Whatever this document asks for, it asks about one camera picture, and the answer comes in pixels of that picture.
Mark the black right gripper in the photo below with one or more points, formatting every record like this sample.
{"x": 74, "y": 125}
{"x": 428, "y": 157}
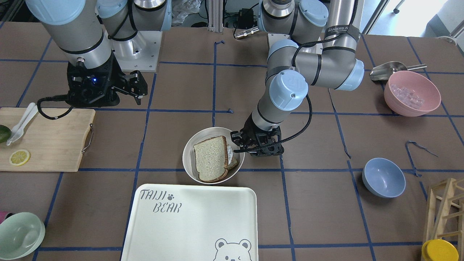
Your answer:
{"x": 115, "y": 75}

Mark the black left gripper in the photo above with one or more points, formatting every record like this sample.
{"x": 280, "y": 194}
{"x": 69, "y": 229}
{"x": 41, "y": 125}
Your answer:
{"x": 251, "y": 132}

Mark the white bread slice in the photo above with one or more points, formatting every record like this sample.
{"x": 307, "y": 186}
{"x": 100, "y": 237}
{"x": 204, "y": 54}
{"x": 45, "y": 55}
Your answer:
{"x": 211, "y": 159}

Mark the cream round plate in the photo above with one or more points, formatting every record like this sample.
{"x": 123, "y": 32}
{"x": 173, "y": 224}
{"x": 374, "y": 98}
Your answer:
{"x": 188, "y": 157}

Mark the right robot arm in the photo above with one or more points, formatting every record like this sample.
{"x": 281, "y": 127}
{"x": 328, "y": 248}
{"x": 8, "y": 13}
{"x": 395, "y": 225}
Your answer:
{"x": 95, "y": 36}

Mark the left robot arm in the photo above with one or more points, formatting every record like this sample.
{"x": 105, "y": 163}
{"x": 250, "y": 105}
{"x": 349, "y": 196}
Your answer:
{"x": 290, "y": 72}

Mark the bread slice under egg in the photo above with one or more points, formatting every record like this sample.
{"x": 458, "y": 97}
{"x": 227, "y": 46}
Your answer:
{"x": 232, "y": 165}

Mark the fried egg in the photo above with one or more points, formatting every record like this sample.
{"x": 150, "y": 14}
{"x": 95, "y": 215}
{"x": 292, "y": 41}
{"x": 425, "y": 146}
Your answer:
{"x": 230, "y": 154}

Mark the wooden cutting board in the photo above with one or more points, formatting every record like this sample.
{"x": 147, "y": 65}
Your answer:
{"x": 54, "y": 145}

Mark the white plastic fork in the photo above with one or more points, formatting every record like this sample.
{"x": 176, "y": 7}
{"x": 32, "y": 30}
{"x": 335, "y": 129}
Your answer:
{"x": 20, "y": 121}

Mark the cream bear serving tray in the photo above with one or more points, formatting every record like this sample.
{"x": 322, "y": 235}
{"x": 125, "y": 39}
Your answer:
{"x": 192, "y": 223}

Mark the white plastic knife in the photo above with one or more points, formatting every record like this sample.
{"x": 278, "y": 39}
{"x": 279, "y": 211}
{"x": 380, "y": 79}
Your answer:
{"x": 23, "y": 125}

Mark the light blue bowl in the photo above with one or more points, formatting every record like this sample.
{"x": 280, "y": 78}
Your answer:
{"x": 383, "y": 178}

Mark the lemon slice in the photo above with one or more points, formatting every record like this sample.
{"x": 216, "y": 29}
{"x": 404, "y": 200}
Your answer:
{"x": 19, "y": 157}

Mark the avocado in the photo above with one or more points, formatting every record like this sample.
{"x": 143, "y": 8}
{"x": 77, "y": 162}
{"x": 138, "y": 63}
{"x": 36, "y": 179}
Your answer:
{"x": 5, "y": 133}

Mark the metal scoop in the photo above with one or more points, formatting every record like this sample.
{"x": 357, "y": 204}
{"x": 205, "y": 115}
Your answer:
{"x": 384, "y": 71}

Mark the pink bowl with ice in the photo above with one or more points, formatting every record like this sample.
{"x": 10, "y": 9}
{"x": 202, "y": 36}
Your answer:
{"x": 410, "y": 94}

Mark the green bowl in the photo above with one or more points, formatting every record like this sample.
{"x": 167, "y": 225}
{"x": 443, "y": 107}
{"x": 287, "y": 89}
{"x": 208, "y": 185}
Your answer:
{"x": 20, "y": 235}

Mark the wooden dish rack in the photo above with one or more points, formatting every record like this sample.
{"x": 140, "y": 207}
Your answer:
{"x": 444, "y": 213}

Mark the yellow cup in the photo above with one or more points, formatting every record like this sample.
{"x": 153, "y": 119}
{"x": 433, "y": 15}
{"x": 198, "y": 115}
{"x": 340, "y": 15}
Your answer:
{"x": 439, "y": 250}

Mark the aluminium frame post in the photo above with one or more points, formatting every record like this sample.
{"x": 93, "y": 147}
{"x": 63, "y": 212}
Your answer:
{"x": 215, "y": 11}

